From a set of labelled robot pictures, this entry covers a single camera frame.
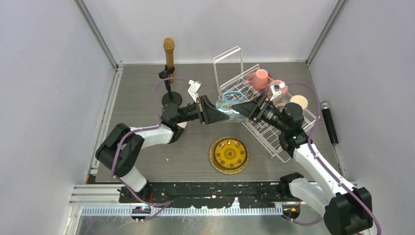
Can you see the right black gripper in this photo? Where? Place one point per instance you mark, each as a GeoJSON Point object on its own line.
{"type": "Point", "coordinates": [256, 109]}

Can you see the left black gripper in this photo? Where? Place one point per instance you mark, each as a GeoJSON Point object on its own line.
{"type": "Point", "coordinates": [207, 112]}

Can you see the blue patterned bowl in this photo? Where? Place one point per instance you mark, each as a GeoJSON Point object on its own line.
{"type": "Point", "coordinates": [225, 103]}

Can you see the beige ceramic bowl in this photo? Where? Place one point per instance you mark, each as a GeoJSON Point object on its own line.
{"type": "Point", "coordinates": [182, 125]}

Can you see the yellow patterned plate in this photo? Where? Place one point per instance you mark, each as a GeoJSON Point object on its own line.
{"type": "Point", "coordinates": [229, 154]}

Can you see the yellow woven bamboo plate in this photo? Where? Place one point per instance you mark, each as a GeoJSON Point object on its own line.
{"type": "Point", "coordinates": [212, 162]}

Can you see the cream floral cup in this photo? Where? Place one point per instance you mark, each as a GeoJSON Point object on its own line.
{"type": "Point", "coordinates": [300, 100]}

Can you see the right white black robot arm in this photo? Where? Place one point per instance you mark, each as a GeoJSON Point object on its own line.
{"type": "Point", "coordinates": [344, 208]}

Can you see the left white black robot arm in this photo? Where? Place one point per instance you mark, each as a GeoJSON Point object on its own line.
{"type": "Point", "coordinates": [120, 150]}

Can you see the pink floral cup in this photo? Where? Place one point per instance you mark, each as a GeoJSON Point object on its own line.
{"type": "Point", "coordinates": [283, 87]}

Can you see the pink plastic cup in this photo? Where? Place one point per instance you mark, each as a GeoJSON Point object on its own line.
{"type": "Point", "coordinates": [258, 80]}

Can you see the black silver microphone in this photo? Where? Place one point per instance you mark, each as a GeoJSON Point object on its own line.
{"type": "Point", "coordinates": [329, 123]}

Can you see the brown microphone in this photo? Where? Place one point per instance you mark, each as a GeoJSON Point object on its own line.
{"type": "Point", "coordinates": [169, 46]}

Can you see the white wire dish rack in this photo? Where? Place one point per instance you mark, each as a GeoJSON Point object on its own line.
{"type": "Point", "coordinates": [266, 135]}

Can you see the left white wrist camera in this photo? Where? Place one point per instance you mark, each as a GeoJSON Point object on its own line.
{"type": "Point", "coordinates": [194, 86]}

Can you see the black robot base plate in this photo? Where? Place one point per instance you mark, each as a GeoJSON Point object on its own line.
{"type": "Point", "coordinates": [213, 195]}

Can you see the left aluminium rail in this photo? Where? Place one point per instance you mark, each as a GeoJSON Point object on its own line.
{"type": "Point", "coordinates": [105, 119]}

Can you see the slotted cable duct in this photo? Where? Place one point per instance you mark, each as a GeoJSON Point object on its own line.
{"type": "Point", "coordinates": [192, 211]}

